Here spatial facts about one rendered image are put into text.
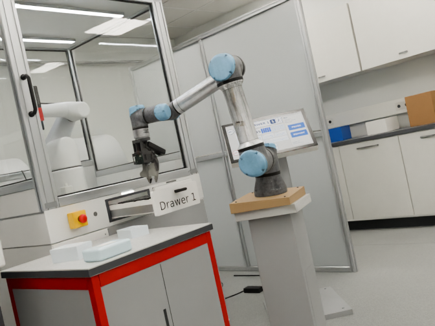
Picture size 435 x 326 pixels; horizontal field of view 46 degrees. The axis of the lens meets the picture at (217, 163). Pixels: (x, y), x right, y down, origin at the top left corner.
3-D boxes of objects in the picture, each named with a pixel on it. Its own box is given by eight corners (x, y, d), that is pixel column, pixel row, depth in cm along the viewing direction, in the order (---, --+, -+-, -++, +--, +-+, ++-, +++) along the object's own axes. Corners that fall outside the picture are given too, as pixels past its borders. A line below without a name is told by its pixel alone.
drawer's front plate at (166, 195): (200, 202, 244) (195, 180, 244) (157, 216, 222) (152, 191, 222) (197, 203, 245) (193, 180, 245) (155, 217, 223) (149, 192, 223)
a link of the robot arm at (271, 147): (283, 168, 233) (278, 139, 232) (275, 173, 221) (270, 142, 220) (258, 172, 238) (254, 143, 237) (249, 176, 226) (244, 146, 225)
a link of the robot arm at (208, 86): (244, 51, 232) (163, 105, 251) (235, 49, 222) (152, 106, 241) (256, 73, 231) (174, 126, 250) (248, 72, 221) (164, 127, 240)
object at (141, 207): (195, 200, 244) (192, 188, 244) (156, 212, 224) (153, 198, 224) (140, 208, 270) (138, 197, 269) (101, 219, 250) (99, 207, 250)
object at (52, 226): (204, 197, 297) (199, 173, 297) (51, 244, 218) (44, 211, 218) (104, 211, 358) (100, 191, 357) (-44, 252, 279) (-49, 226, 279)
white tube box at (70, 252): (94, 253, 190) (91, 240, 190) (79, 260, 182) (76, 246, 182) (68, 257, 196) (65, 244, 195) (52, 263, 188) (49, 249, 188)
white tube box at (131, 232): (149, 233, 215) (147, 224, 215) (132, 239, 210) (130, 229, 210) (134, 233, 225) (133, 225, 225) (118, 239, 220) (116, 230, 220)
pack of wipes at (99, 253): (116, 250, 186) (113, 239, 186) (133, 249, 180) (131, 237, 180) (83, 262, 174) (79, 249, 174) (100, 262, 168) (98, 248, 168)
